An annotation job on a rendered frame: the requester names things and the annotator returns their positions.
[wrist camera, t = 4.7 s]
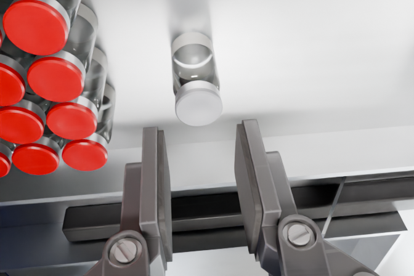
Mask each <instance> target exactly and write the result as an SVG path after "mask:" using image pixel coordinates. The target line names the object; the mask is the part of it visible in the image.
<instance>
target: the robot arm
mask: <svg viewBox="0 0 414 276"><path fill-rule="evenodd" d="M234 173H235V180H236V185H237V191H238V197H239V201H240V207H241V214H242V218H243V225H244V229H245V235H246V242H247V245H248V252H249V254H254V257H255V261H256V262H260V266H261V268H262V269H264V270H265V271H266V272H267V273H269V276H380V275H378V274H377V273H376V272H374V271H373V270H371V269H370V268H368V267H367V266H365V265H363V264H362V263H361V262H359V261H357V260H356V259H354V258H353V257H351V256H350V255H348V254H346V253H345V252H343V251H342V250H340V249H339V248H337V247H335V246H334V245H332V244H331V243H329V242H328V241H326V240H325V239H323V238H322V234H321V232H320V229H319V227H318V225H317V224H316V223H315V222H314V221H313V220H312V219H310V218H308V217H306V216H303V215H300V214H298V211H297V209H296V205H295V202H294V198H293V194H292V192H291V188H290V185H289V182H288V178H287V176H286V172H285V168H284V165H283V161H282V158H281V156H280V153H279V151H269V152H266V151H265V148H264V144H263V141H262V136H261V132H260V129H259V125H258V121H257V119H250V120H242V121H241V124H237V128H236V139H235V161H234ZM172 261H173V243H172V222H171V181H170V172H169V164H168V156H167V151H166V142H165V138H164V130H158V126H156V127H147V128H143V133H142V162H136V163H126V165H125V169H124V183H123V198H122V207H121V222H120V231H119V232H117V233H116V234H114V235H112V236H111V237H110V238H109V239H108V240H107V242H106V244H105V246H104V248H103V253H102V259H100V260H99V261H98V262H97V263H96V264H95V265H94V266H93V267H92V268H91V269H90V270H89V271H87V272H86V273H85V274H84V275H83V276H165V271H166V270H168V265H167V262H172Z"/></svg>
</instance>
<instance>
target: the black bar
mask: <svg viewBox="0 0 414 276"><path fill-rule="evenodd" d="M339 186H340V184H328V185H315V186H307V187H294V188H291V192H292V194H293V198H294V202H295V205H296V209H297V211H298V214H300V215H303V216H306V217H308V218H310V219H318V218H326V217H328V215H329V212H330V210H331V207H332V204H333V202H334V199H335V196H336V194H337V191H338V189H339ZM121 207H122V203H114V204H106V205H93V206H79V207H72V208H67V209H66V211H65V217H64V220H63V226H62V232H63V233H64V235H65V236H66V238H67V240H68V241H69V242H76V241H83V240H96V239H103V238H110V237H111V236H112V235H114V234H116V233H117V232H119V231H120V222H121ZM411 209H414V177H405V178H398V179H384V180H377V181H363V182H350V183H344V185H343V187H342V190H341V193H340V195H339V198H338V201H337V204H336V206H335V209H334V211H333V214H332V217H338V216H351V215H358V214H371V213H384V212H391V211H404V210H411ZM171 222H172V232H181V231H188V230H201V229H213V228H221V227H233V226H241V225H243V218H242V212H241V207H240V201H239V197H238V193H225V194H217V195H204V196H196V197H183V198H171Z"/></svg>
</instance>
